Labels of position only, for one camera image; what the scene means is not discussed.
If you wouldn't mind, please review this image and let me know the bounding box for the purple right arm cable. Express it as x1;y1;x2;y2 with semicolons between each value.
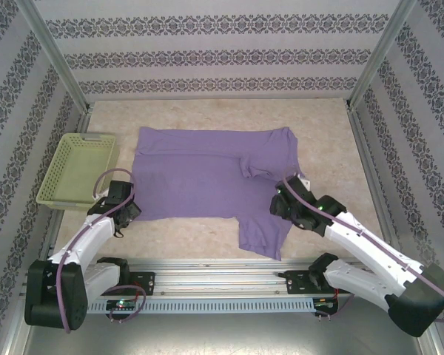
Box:
280;168;444;325

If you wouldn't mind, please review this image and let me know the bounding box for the pale green perforated plastic basket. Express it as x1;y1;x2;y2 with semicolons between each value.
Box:
36;132;120;212

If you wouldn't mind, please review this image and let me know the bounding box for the white slotted cable duct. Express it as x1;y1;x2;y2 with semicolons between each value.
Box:
87;298;315;314

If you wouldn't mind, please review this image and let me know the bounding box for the purple t-shirt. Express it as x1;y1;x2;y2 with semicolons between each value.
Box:
131;126;306;262

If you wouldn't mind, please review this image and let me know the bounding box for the aluminium frame post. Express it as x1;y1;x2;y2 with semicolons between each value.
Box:
16;0;92;112
347;0;417;110

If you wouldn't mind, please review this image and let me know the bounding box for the aluminium side rail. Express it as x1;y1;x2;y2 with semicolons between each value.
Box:
346;105;417;269
36;105;94;270

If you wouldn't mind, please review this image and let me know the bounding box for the grey metal sheet panel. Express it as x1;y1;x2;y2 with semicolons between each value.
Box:
7;312;441;355

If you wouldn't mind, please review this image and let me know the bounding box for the left controller board green light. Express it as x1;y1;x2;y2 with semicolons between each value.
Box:
106;298;138;312

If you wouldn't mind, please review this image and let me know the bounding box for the aluminium mounting rail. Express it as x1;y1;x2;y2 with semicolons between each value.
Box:
21;258;419;297

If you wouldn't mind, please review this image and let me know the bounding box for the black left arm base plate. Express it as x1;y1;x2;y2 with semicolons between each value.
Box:
127;271;156;297

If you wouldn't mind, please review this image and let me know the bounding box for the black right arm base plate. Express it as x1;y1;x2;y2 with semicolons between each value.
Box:
285;269;319;296

